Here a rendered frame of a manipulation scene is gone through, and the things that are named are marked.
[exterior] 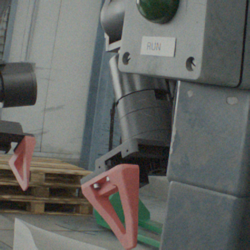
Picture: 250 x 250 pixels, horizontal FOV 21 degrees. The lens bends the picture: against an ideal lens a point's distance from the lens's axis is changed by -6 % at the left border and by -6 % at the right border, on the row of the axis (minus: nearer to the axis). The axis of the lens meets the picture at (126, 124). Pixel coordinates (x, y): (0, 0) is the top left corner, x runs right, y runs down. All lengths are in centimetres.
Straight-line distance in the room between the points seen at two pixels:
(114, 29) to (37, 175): 543
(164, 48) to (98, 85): 896
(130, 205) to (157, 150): 7
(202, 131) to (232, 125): 3
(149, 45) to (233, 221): 11
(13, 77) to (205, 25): 75
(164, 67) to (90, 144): 900
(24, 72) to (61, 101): 802
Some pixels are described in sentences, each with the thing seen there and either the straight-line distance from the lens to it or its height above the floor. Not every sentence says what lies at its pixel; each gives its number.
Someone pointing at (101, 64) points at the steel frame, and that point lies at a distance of 935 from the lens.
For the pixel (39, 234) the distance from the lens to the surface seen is 94.
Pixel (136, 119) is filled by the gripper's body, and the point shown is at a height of 120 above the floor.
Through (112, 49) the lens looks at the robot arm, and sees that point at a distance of 75.
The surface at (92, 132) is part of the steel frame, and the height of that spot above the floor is 58.
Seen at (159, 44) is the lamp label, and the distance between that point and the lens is 39.
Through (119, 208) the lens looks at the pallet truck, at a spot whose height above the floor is 18.
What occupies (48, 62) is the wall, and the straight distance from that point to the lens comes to 899.
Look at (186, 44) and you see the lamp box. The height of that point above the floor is 126.
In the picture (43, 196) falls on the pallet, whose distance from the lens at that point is 624.
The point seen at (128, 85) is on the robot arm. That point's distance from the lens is 70.
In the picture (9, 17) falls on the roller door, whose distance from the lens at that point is 858.
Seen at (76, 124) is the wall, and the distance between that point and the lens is 928.
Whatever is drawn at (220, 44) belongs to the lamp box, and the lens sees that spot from 37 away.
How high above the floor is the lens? 123
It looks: 3 degrees down
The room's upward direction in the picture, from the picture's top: 7 degrees clockwise
